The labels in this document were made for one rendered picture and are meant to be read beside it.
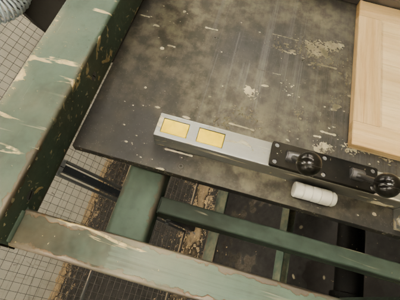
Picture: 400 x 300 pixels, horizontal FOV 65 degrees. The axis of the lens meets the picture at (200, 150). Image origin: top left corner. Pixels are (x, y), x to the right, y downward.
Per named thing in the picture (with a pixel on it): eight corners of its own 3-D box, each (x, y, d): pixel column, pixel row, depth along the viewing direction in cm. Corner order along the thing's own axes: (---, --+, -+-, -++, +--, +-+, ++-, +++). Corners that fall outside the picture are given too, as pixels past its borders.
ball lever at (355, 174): (361, 186, 58) (403, 203, 45) (340, 180, 58) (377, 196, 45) (366, 166, 58) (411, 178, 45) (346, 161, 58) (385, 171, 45)
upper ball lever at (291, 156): (297, 169, 59) (321, 181, 45) (278, 163, 59) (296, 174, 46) (303, 149, 58) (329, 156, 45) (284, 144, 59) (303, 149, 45)
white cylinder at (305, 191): (289, 197, 59) (330, 209, 59) (294, 193, 57) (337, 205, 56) (291, 184, 61) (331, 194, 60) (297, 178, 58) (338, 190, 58)
